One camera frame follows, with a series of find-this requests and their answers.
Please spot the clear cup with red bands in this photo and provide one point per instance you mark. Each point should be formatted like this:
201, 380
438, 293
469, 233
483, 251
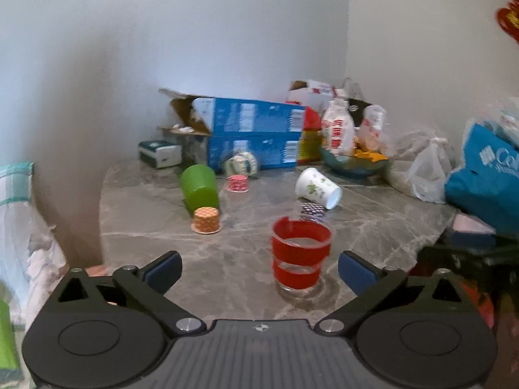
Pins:
300, 251

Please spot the blue cardboard box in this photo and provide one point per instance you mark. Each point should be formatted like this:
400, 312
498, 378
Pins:
251, 135

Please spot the white floral paper cup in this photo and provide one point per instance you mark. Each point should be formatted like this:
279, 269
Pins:
314, 186

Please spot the green object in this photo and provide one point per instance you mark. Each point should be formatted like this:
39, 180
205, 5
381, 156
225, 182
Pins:
7, 332

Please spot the blue dotted small paper cup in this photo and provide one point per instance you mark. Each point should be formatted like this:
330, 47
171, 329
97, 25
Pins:
312, 210

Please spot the orange snack packet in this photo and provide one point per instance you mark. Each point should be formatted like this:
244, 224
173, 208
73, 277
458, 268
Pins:
369, 155

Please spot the small green white box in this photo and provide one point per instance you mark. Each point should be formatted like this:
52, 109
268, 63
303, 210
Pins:
158, 154

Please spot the white bag with red print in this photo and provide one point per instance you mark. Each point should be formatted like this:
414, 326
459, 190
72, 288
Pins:
337, 129

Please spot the clear snack bag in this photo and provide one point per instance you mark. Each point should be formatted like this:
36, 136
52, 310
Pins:
375, 129

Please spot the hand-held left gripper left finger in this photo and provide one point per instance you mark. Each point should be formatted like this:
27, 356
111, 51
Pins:
164, 271

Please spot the green plastic cup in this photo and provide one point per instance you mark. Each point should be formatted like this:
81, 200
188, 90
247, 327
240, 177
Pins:
198, 188

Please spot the teal bowl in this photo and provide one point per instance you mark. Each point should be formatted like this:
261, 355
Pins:
352, 167

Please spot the green checked cloth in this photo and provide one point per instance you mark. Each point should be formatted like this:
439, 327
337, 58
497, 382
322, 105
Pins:
16, 182

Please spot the blue shopping bag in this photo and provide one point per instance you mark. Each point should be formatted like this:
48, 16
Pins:
482, 186

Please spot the red wall ornament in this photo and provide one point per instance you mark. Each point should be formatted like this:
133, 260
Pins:
510, 18

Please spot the orange dotted paper cup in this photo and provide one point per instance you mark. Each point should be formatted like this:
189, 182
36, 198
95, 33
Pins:
206, 219

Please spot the red yellow carton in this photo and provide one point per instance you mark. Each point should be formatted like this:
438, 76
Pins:
310, 135

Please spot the clear plastic bag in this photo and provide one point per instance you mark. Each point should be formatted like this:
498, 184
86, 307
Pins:
427, 170

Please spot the white plastic bag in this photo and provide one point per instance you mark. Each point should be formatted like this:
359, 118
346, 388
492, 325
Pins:
28, 251

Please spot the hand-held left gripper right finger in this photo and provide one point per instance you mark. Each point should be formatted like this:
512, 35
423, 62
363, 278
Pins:
357, 275

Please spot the red dotted small paper cup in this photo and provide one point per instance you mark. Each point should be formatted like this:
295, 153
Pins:
237, 183

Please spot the black bag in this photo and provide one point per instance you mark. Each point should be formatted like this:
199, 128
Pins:
359, 109

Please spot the white red box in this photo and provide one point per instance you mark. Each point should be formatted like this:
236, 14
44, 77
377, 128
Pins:
314, 91

